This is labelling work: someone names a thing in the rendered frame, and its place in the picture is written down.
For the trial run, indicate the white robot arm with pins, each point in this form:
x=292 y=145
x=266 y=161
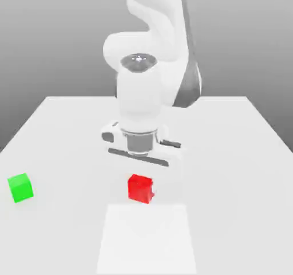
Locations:
x=139 y=96

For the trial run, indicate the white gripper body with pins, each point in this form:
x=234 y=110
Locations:
x=160 y=162

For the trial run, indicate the small green cube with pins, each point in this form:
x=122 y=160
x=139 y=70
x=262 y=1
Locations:
x=21 y=188

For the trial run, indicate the small red cube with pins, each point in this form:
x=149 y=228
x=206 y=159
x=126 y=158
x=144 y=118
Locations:
x=138 y=189

